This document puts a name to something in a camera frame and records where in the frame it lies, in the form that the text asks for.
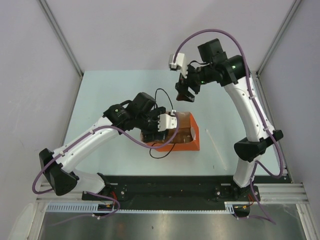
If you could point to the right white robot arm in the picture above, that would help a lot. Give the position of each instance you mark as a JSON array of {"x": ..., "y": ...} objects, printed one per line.
[{"x": 230, "y": 73}]

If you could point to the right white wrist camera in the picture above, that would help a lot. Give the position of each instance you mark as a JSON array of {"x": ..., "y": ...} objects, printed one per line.
[{"x": 178, "y": 62}]

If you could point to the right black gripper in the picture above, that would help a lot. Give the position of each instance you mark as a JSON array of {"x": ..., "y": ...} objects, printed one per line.
[{"x": 183, "y": 85}]

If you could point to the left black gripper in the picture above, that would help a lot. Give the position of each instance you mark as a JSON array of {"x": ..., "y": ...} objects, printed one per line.
[{"x": 148, "y": 136}]

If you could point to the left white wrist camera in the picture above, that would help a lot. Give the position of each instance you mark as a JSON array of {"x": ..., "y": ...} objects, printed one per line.
[{"x": 167, "y": 121}]

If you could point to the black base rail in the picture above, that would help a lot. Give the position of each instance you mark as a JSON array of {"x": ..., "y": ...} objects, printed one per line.
[{"x": 171, "y": 193}]

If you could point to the white slotted cable duct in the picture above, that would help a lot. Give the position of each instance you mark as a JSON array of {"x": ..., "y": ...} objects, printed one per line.
[{"x": 96, "y": 208}]

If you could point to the aluminium frame post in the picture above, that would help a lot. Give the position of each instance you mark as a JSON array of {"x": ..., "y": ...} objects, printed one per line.
[
  {"x": 289, "y": 16},
  {"x": 50, "y": 17}
]

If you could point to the left aluminium frame post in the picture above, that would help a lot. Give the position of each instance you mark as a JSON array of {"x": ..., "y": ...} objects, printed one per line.
[{"x": 50, "y": 17}]

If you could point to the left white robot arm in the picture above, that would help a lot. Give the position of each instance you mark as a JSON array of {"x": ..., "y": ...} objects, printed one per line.
[{"x": 59, "y": 166}]

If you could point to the orange paper bag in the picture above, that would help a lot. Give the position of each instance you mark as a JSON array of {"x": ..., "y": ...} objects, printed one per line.
[{"x": 187, "y": 138}]

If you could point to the white straw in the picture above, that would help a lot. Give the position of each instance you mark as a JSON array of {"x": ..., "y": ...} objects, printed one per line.
[{"x": 216, "y": 149}]

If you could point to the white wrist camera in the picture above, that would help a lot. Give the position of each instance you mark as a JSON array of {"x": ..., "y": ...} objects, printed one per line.
[
  {"x": 178, "y": 62},
  {"x": 167, "y": 121}
]

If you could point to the right aluminium frame post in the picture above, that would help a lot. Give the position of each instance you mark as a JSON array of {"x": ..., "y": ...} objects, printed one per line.
[{"x": 289, "y": 16}]

